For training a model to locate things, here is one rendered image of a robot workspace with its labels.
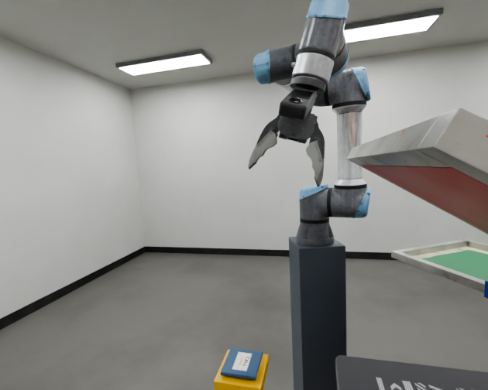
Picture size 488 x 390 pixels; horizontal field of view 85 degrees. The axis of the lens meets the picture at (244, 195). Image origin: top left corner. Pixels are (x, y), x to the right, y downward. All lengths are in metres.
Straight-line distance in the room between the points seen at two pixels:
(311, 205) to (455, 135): 0.82
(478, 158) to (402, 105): 4.32
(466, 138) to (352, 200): 0.77
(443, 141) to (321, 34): 0.36
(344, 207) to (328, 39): 0.63
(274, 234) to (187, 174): 1.83
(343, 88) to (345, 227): 3.61
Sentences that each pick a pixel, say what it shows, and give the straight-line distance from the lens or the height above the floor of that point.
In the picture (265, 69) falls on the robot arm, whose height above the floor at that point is 1.75.
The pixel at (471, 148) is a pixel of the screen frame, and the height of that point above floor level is 1.52.
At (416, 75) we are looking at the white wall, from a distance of 4.74.
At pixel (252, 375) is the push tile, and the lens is 0.85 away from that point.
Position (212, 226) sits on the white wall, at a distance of 4.79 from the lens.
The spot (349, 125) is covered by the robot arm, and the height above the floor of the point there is 1.64.
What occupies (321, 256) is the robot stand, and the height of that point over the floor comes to 1.17.
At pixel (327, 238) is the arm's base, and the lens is 1.09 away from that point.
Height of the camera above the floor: 1.52
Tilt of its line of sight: 6 degrees down
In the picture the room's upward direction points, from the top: 3 degrees counter-clockwise
